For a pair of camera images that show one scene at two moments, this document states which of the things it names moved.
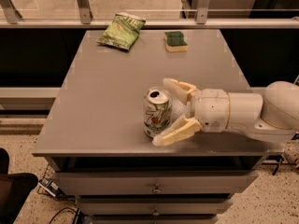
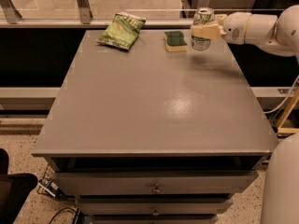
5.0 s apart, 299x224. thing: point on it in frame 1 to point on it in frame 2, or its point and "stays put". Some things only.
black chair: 14,189 stays put
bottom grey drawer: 154,219 stays put
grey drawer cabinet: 94,144 stays put
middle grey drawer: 155,205 stays put
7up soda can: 156,111 to 204,16
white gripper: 210,110 to 235,27
